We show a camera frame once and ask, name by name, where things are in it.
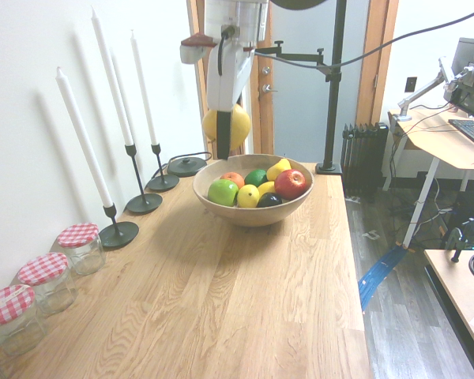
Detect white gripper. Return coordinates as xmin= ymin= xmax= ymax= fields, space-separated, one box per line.
xmin=205 ymin=38 xmax=258 ymax=162

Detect large yellow round fruit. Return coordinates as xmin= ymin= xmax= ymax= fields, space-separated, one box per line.
xmin=202 ymin=103 xmax=252 ymax=154

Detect yellow pointed pear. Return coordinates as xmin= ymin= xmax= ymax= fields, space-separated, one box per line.
xmin=265 ymin=158 xmax=292 ymax=182

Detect orange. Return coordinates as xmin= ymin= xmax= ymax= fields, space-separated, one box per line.
xmin=220 ymin=171 xmax=246 ymax=190

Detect green lime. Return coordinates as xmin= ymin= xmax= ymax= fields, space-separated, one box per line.
xmin=243 ymin=168 xmax=269 ymax=187

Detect green apple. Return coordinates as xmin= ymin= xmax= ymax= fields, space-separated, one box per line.
xmin=207 ymin=178 xmax=240 ymax=206

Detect small yellow fruit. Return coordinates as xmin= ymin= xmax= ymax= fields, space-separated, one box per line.
xmin=256 ymin=180 xmax=277 ymax=198

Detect yellow lemon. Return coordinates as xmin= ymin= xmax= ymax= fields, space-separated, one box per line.
xmin=236 ymin=184 xmax=261 ymax=209

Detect red apple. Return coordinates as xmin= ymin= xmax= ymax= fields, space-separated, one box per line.
xmin=274 ymin=168 xmax=307 ymax=201

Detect black avocado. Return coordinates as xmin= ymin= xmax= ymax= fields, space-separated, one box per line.
xmin=256 ymin=192 xmax=284 ymax=208

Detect white taper candle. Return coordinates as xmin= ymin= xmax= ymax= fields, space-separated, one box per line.
xmin=55 ymin=66 xmax=115 ymax=208
xmin=130 ymin=30 xmax=159 ymax=146
xmin=91 ymin=6 xmax=135 ymax=148

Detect medium black candle holder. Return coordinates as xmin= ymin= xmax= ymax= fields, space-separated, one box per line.
xmin=147 ymin=142 xmax=180 ymax=193

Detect black clamped pole stand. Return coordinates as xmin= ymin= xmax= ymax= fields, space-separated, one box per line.
xmin=255 ymin=0 xmax=348 ymax=175

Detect wooden fruit bowl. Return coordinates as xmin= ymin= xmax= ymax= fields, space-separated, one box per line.
xmin=192 ymin=153 xmax=315 ymax=228

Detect tall black candle holder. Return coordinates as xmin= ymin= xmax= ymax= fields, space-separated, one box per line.
xmin=125 ymin=143 xmax=164 ymax=216

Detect black radiator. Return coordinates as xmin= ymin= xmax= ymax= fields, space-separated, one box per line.
xmin=340 ymin=122 xmax=390 ymax=197

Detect short black candle holder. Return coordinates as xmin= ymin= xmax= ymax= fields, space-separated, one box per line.
xmin=98 ymin=202 xmax=140 ymax=250

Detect glass jar red checked lid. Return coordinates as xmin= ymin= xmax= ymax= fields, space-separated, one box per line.
xmin=17 ymin=252 xmax=79 ymax=316
xmin=0 ymin=284 xmax=47 ymax=355
xmin=56 ymin=222 xmax=107 ymax=276

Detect wooden desk white legs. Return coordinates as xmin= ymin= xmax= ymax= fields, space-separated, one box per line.
xmin=382 ymin=107 xmax=474 ymax=250

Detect blue floor strip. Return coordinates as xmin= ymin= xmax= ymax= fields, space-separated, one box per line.
xmin=356 ymin=243 xmax=408 ymax=313

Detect black keyboard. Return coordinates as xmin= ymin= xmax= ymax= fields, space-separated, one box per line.
xmin=447 ymin=118 xmax=474 ymax=145

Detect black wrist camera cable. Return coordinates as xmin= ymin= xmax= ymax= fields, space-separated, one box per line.
xmin=216 ymin=6 xmax=474 ymax=77

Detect black round base plate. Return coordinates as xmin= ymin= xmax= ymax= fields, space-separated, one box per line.
xmin=167 ymin=156 xmax=211 ymax=177

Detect white door with handle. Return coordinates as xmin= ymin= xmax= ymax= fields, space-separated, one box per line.
xmin=260 ymin=0 xmax=340 ymax=167

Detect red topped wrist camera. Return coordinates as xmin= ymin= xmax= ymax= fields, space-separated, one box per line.
xmin=179 ymin=34 xmax=216 ymax=66

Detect wooden door frame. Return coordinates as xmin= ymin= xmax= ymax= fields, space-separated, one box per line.
xmin=186 ymin=0 xmax=400 ymax=163

